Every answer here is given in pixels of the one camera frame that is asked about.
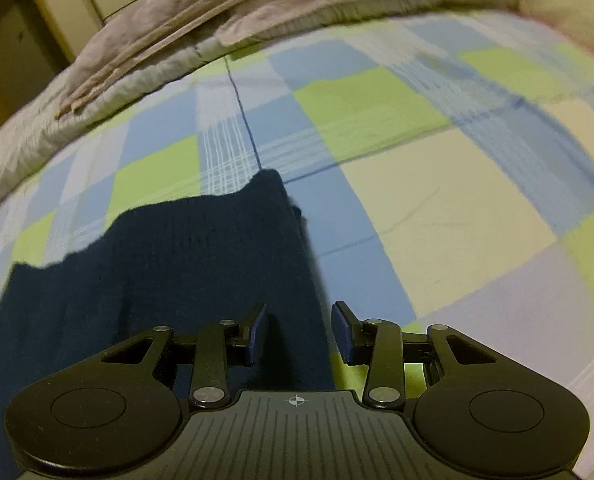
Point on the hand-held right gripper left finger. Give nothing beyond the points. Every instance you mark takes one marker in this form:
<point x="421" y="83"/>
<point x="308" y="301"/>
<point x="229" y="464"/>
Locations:
<point x="257" y="335"/>

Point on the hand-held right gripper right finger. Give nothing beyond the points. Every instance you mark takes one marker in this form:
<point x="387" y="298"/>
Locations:
<point x="342" y="335"/>

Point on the grey striped pillow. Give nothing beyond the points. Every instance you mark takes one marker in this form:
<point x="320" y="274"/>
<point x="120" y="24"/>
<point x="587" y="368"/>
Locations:
<point x="27" y="135"/>

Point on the checkered bed sheet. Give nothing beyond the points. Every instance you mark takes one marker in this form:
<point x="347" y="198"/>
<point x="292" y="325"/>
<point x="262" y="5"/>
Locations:
<point x="427" y="185"/>

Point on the navy blue knit sweater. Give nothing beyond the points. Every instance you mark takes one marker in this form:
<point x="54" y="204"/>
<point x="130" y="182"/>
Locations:
<point x="152" y="270"/>

